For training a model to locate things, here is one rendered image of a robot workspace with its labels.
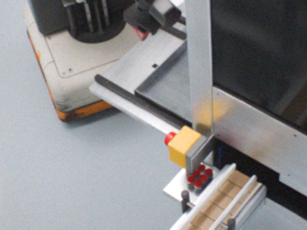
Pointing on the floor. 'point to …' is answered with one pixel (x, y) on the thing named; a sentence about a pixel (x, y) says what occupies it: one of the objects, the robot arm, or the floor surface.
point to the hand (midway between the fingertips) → (143, 37)
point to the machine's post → (202, 70)
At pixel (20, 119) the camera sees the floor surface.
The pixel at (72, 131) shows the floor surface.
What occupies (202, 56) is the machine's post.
